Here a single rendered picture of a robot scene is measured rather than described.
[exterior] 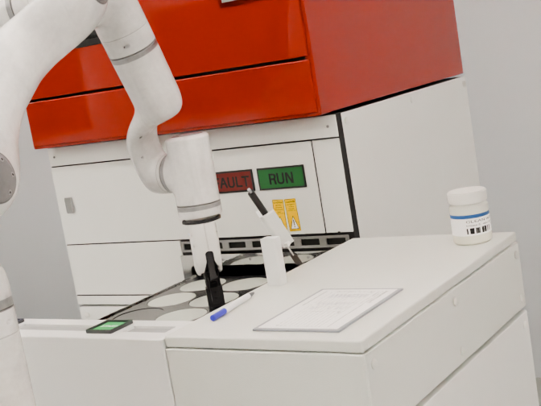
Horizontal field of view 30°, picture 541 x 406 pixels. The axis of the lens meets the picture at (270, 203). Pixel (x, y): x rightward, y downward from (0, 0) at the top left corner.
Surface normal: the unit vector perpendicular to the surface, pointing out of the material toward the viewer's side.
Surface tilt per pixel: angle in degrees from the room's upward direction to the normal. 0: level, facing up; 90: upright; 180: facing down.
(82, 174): 90
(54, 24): 104
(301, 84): 90
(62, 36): 115
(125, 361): 90
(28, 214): 90
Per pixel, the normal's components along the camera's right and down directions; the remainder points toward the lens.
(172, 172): -0.70, 0.21
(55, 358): -0.54, 0.21
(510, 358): 0.83, -0.05
